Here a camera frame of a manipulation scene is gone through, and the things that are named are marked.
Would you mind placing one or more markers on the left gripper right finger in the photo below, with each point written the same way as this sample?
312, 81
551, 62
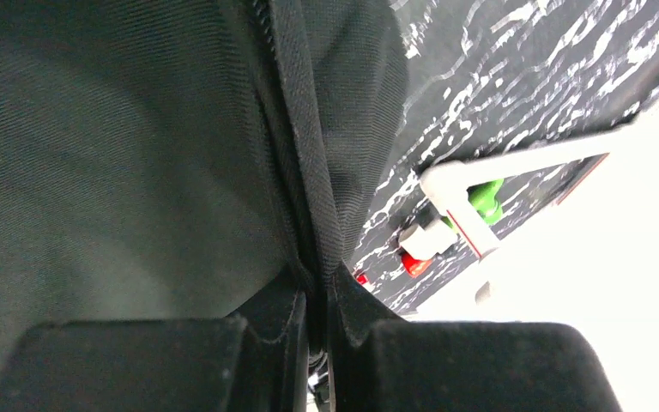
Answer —
381, 362

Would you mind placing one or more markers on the black student backpack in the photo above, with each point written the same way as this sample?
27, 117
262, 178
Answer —
167, 159

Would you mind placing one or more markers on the red black valve knob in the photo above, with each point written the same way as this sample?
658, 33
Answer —
414, 267

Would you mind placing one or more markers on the green white pipe fitting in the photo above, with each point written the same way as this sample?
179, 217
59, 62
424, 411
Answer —
469, 221

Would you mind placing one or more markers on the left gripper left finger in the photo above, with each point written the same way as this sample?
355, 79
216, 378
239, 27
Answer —
254, 360

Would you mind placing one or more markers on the white PVC pipe frame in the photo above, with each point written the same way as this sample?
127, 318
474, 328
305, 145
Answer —
442, 184

